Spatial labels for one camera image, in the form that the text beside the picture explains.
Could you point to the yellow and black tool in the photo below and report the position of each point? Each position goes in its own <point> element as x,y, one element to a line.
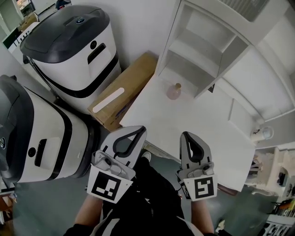
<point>285,204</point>

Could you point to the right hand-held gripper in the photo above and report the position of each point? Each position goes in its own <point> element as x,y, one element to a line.
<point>202,185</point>

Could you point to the person's black trousers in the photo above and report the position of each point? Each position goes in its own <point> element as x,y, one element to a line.
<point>154,193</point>

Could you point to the white paper cup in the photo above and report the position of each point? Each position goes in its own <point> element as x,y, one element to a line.
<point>261,134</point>

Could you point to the white robot with black lid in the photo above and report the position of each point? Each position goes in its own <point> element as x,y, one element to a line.
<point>39,140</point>
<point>69,55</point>

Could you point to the person's black and white top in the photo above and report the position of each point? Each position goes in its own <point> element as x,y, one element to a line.
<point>129,227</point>

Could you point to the small pink container gold cap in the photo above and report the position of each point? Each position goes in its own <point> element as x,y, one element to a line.
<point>174,92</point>

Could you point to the brown wooden stool seat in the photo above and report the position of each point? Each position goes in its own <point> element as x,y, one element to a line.
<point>227,190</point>

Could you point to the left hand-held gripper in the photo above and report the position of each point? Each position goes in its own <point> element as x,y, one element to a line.
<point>106,184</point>

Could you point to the person's white shoe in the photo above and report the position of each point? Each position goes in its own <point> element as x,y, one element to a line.
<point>146,155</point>

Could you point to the small brown cardboard box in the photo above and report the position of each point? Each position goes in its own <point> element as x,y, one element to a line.
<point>28,21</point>

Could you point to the white cluttered storage rack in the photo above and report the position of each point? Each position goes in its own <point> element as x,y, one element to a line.
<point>274,168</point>

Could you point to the white open shelf unit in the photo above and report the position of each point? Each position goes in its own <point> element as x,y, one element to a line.
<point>198,53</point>

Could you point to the person's left forearm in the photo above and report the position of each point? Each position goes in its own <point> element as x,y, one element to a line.
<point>88,210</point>

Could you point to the person's right forearm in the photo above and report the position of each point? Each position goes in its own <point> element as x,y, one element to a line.
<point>201,215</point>

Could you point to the long brown cardboard box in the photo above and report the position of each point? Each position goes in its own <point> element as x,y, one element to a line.
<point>122,94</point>

